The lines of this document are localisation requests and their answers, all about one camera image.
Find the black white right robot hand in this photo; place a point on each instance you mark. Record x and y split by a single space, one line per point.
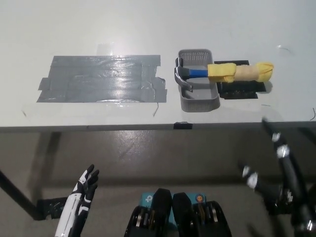
288 172

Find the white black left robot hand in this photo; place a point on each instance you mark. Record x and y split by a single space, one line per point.
74 205

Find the black table leg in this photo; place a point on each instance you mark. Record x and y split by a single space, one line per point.
17 195

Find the grey perforated plastic basket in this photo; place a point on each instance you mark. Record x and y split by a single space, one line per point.
201 95

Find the black left robot body block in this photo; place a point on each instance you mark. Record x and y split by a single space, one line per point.
160 212

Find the small black tape piece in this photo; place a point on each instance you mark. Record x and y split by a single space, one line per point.
182 126

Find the teal box on robot body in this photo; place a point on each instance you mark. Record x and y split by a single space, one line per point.
146 198

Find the grey duct tape patch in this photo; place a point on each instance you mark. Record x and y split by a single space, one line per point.
98 81

